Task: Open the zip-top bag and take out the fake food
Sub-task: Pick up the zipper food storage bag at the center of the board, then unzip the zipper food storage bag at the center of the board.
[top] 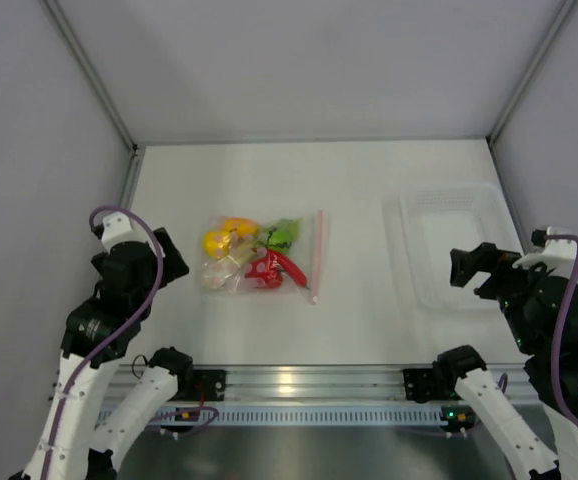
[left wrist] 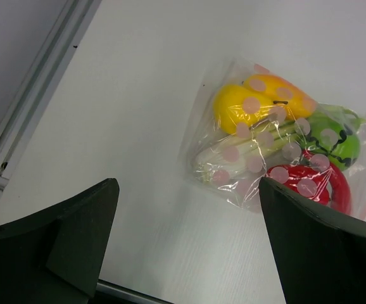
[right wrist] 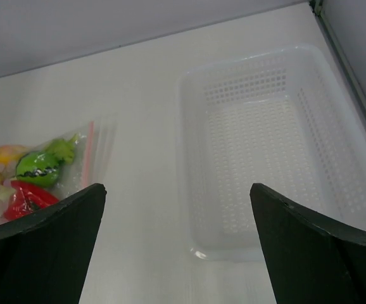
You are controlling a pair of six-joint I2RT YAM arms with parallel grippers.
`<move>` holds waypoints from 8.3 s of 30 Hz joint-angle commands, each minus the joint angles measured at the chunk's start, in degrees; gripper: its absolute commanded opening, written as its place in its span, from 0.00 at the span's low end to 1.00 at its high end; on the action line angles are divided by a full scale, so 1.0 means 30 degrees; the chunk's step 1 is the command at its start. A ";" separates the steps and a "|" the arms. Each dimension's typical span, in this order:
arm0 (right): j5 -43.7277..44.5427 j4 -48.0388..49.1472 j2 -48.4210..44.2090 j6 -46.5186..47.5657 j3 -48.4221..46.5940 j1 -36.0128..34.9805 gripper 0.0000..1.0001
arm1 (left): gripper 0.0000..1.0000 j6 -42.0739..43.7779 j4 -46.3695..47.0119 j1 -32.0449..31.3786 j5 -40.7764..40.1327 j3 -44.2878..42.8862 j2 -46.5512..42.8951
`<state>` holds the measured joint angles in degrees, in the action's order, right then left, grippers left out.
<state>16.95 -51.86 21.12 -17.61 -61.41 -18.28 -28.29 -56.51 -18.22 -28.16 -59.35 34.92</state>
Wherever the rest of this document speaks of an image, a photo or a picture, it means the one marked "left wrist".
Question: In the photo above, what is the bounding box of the red toy pepper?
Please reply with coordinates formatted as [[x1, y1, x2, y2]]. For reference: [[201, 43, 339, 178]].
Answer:
[[267, 150, 352, 215]]

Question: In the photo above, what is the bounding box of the yellow toy pepper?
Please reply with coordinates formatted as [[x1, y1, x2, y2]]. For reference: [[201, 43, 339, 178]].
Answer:
[[213, 84, 287, 134]]

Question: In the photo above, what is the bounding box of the pale green toy celery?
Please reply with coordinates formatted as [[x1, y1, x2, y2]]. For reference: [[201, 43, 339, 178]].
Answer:
[[193, 120, 300, 187]]

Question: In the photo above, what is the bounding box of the green toy pepper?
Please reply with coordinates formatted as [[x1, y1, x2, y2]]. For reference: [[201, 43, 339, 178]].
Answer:
[[298, 104, 366, 171]]

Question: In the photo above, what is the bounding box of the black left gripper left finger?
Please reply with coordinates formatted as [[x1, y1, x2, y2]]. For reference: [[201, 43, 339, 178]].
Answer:
[[0, 178, 120, 303]]

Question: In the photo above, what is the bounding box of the clear polka dot zip bag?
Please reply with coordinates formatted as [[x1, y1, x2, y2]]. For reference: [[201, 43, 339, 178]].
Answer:
[[182, 60, 366, 219]]

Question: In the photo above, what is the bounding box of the aluminium frame post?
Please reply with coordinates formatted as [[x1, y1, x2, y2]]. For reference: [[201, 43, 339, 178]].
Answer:
[[0, 1, 99, 199]]

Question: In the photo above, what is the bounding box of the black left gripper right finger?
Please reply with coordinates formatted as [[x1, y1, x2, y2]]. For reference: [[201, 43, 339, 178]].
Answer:
[[259, 177, 366, 303]]

